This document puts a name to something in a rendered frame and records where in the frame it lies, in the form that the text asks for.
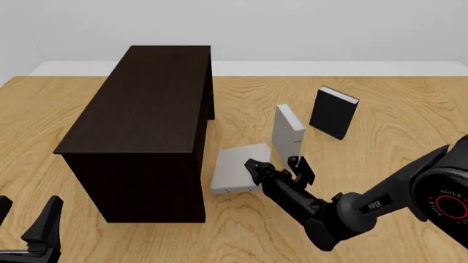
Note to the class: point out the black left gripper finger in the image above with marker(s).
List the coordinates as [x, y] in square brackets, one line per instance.
[4, 208]
[45, 227]

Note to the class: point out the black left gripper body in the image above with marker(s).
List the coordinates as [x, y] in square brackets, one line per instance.
[25, 256]

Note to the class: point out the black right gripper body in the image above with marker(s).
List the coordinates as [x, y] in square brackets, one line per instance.
[283, 176]

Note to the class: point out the white book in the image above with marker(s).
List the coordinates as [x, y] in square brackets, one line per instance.
[234, 170]
[287, 137]

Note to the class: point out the black hardcover book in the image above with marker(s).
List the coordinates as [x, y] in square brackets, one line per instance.
[332, 115]

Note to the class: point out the dark brown wooden cabinet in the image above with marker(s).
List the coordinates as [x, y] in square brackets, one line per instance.
[139, 109]

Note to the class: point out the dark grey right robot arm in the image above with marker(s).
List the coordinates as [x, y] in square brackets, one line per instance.
[395, 202]

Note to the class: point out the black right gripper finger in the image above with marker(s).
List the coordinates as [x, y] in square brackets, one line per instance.
[260, 170]
[303, 170]

